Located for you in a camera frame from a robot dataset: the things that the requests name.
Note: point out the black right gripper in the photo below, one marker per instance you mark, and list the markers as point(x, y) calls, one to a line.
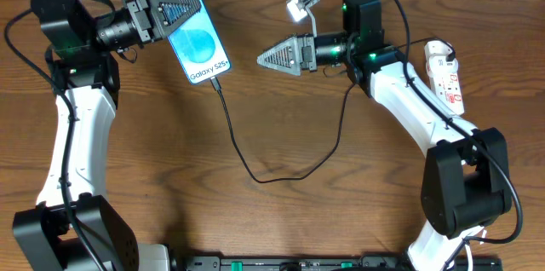
point(306, 52)

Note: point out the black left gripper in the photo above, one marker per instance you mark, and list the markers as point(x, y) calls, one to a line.
point(142, 20)

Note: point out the blue Galaxy smartphone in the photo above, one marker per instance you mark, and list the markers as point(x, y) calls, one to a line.
point(199, 49)

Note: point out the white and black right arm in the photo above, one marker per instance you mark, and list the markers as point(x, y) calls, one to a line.
point(465, 185)

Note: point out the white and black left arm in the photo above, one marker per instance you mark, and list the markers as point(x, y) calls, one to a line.
point(73, 226)

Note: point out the white charger plug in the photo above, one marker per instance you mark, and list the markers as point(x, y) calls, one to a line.
point(438, 66)

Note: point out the white power strip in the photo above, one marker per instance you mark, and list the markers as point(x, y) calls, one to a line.
point(446, 88)

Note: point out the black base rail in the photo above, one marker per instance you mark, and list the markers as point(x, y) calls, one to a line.
point(371, 262)

